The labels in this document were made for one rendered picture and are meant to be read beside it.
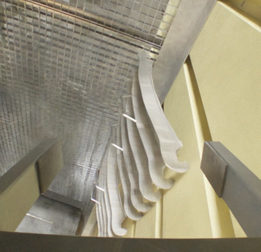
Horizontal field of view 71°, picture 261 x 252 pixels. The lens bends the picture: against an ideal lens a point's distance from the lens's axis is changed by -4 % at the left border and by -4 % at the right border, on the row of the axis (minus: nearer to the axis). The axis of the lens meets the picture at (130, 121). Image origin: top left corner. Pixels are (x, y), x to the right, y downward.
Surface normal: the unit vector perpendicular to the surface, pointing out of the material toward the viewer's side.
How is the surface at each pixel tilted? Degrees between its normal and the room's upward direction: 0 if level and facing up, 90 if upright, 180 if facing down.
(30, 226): 93
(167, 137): 90
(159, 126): 90
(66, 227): 90
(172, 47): 0
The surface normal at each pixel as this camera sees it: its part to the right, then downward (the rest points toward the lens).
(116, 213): 0.29, -0.70
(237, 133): -0.95, -0.31
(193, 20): -0.14, 0.65
